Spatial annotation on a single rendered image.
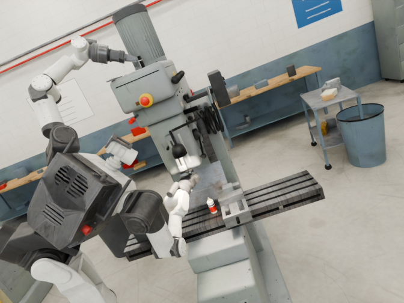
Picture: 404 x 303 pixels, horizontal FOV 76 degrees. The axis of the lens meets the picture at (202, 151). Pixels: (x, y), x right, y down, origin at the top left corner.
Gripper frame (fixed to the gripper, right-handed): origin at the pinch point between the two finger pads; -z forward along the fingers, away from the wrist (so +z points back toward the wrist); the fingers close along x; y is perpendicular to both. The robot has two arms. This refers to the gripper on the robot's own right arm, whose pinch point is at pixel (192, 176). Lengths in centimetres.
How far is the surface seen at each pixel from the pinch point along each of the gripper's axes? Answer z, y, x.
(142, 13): -19, -92, -1
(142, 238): 20, 25, 39
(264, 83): -376, 25, -1
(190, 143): 5.6, -22.0, -10.9
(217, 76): -30, -47, -26
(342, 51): -494, 33, -149
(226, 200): 3.2, 18.0, -16.8
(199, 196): -22.9, 28.3, 14.7
